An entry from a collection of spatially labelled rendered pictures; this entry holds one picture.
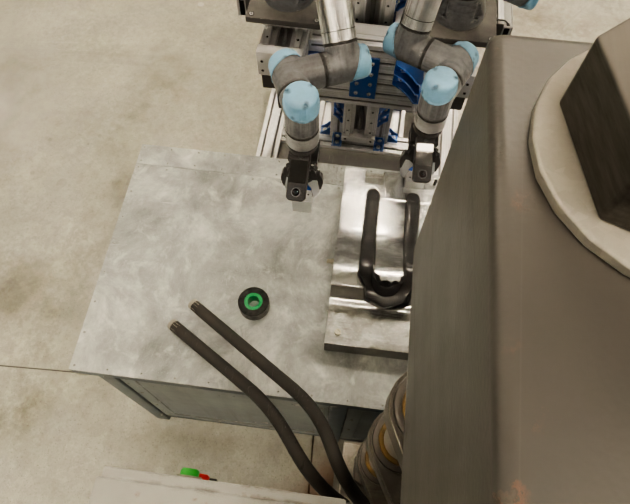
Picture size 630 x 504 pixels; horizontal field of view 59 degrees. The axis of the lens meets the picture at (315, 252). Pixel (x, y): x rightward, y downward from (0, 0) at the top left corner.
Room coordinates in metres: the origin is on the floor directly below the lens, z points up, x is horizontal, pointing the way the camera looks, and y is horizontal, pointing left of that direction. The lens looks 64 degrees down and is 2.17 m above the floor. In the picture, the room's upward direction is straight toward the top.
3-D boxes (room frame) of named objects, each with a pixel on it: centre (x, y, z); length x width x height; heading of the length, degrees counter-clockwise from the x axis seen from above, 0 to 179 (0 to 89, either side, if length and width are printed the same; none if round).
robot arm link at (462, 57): (0.97, -0.31, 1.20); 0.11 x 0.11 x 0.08; 58
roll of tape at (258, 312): (0.52, 0.16, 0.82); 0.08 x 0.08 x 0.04
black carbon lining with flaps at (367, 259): (0.65, -0.20, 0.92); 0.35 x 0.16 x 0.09; 173
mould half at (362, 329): (0.64, -0.18, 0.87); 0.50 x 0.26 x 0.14; 173
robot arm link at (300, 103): (0.80, 0.03, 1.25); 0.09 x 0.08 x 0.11; 17
